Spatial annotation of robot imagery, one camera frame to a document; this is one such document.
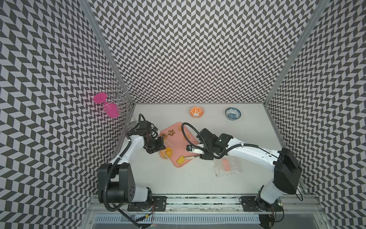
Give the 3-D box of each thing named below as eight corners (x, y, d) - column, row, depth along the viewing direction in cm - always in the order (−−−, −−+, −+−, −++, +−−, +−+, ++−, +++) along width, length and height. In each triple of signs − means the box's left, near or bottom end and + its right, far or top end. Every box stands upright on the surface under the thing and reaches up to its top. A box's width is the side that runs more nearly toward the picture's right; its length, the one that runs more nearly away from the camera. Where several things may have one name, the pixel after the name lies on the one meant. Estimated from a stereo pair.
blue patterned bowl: (225, 119, 110) (226, 115, 106) (223, 111, 116) (224, 107, 112) (240, 119, 110) (241, 115, 106) (237, 111, 116) (239, 107, 112)
